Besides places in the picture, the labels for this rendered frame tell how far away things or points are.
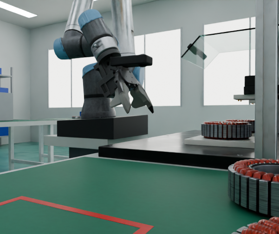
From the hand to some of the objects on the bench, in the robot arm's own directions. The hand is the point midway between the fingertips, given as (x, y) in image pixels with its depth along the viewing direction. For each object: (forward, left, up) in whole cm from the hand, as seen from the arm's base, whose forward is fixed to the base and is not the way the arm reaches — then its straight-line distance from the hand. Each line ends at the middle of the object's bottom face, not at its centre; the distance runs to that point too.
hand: (143, 111), depth 74 cm
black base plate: (+25, +7, -11) cm, 28 cm away
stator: (+27, -41, -10) cm, 50 cm away
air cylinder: (+35, -7, -9) cm, 37 cm away
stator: (+21, -4, -7) cm, 23 cm away
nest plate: (+21, -4, -8) cm, 23 cm away
